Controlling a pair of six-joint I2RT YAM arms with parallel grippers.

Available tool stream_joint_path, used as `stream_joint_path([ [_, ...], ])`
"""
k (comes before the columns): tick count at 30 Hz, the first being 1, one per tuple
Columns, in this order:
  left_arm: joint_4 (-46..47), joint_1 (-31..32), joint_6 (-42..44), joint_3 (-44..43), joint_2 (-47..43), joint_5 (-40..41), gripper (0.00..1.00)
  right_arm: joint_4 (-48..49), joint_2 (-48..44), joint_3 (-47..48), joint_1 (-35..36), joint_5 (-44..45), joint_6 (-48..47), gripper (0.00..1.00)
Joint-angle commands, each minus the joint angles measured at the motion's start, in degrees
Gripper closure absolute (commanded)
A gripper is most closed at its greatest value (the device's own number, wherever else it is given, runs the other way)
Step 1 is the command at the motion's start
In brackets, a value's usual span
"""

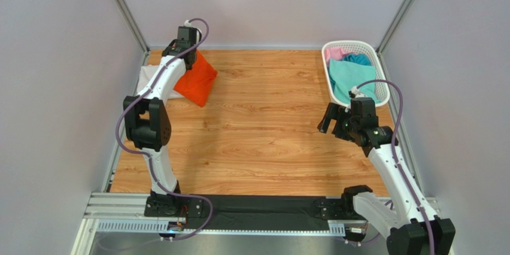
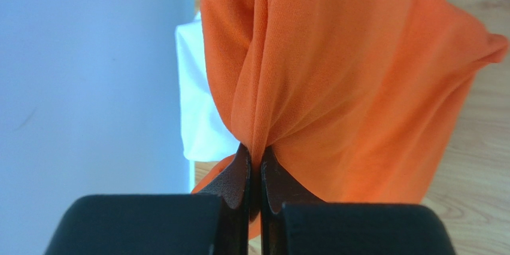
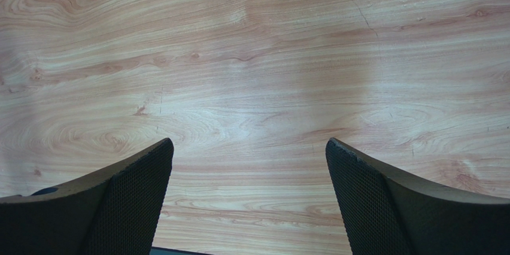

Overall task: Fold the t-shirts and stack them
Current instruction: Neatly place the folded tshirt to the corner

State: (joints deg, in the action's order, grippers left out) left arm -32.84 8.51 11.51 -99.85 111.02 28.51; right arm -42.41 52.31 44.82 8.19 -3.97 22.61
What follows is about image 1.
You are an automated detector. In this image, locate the left aluminium corner post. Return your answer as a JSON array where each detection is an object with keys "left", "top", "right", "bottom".
[{"left": 114, "top": 0, "right": 150, "bottom": 55}]

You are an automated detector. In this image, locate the white t-shirt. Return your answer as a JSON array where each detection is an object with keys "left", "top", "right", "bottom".
[{"left": 136, "top": 65, "right": 184, "bottom": 99}]

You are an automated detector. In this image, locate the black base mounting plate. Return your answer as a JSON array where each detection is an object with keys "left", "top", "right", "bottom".
[{"left": 144, "top": 193, "right": 357, "bottom": 231}]

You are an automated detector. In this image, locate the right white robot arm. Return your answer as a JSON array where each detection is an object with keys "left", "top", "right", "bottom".
[{"left": 317, "top": 98, "right": 456, "bottom": 254}]

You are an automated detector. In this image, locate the right aluminium corner post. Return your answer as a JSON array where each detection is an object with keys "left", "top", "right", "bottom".
[{"left": 377, "top": 0, "right": 415, "bottom": 56}]

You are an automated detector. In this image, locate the teal t-shirt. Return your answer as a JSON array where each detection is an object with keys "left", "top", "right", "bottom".
[{"left": 328, "top": 59, "right": 376, "bottom": 104}]

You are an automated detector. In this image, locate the pink t-shirt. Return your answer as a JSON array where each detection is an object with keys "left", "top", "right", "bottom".
[{"left": 324, "top": 47, "right": 349, "bottom": 64}]

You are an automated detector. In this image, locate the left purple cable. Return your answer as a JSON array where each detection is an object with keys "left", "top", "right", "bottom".
[{"left": 115, "top": 17, "right": 214, "bottom": 241}]

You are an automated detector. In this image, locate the aluminium frame rail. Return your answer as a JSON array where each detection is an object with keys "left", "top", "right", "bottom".
[{"left": 72, "top": 186, "right": 456, "bottom": 254}]

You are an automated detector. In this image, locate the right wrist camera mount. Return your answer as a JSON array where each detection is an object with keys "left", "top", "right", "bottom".
[{"left": 348, "top": 86, "right": 368, "bottom": 102}]

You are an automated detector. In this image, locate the white plastic laundry basket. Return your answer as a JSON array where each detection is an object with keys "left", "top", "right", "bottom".
[{"left": 321, "top": 40, "right": 390, "bottom": 107}]

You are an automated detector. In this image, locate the aluminium corner post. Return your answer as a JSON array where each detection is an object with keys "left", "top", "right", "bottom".
[
  {"left": 377, "top": 0, "right": 415, "bottom": 56},
  {"left": 114, "top": 0, "right": 150, "bottom": 55}
]

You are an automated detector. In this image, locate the orange t-shirt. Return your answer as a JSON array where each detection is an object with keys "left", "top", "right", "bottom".
[{"left": 173, "top": 51, "right": 218, "bottom": 107}]

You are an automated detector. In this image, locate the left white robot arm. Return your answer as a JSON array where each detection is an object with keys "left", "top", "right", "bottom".
[{"left": 123, "top": 26, "right": 202, "bottom": 217}]

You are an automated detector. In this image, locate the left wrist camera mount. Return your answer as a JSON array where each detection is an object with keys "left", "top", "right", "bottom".
[{"left": 184, "top": 20, "right": 202, "bottom": 44}]

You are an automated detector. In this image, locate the blue t-shirt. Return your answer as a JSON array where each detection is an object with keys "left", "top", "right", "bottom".
[{"left": 342, "top": 53, "right": 372, "bottom": 66}]

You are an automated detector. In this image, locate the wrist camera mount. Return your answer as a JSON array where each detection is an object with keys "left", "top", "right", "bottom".
[
  {"left": 348, "top": 86, "right": 368, "bottom": 102},
  {"left": 184, "top": 20, "right": 202, "bottom": 44}
]

